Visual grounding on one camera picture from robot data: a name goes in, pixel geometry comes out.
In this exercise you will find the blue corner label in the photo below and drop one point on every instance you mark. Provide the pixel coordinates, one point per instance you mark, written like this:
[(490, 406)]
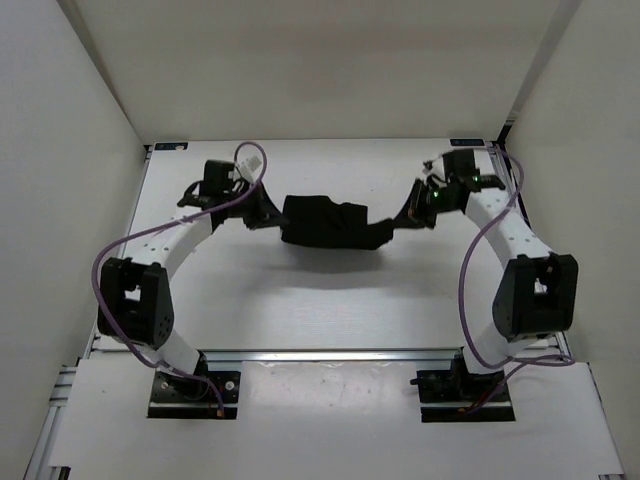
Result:
[(466, 143), (170, 146)]

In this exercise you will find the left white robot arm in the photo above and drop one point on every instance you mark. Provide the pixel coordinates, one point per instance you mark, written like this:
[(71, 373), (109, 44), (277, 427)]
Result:
[(137, 306)]

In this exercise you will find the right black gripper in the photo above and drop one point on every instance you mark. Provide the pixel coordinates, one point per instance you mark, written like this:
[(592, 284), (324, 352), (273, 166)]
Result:
[(412, 214)]

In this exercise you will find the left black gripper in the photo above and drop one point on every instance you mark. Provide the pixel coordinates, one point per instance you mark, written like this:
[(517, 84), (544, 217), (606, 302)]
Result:
[(265, 212)]

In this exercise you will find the black skirt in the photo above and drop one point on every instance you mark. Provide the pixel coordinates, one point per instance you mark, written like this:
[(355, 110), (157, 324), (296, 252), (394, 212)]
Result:
[(318, 222)]

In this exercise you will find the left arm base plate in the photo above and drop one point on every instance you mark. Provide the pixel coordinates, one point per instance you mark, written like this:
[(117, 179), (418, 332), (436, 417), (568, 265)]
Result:
[(176, 398)]

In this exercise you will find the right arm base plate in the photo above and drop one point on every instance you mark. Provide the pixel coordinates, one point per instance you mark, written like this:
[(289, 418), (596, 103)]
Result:
[(458, 396)]

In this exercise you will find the left blue corner label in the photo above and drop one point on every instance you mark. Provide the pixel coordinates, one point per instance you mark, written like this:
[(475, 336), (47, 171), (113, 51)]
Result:
[(170, 146)]

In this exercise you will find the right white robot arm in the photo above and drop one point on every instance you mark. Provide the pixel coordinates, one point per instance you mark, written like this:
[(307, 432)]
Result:
[(535, 297)]

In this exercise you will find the right blue corner label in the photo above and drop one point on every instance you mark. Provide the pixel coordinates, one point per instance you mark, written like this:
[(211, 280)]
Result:
[(466, 143)]

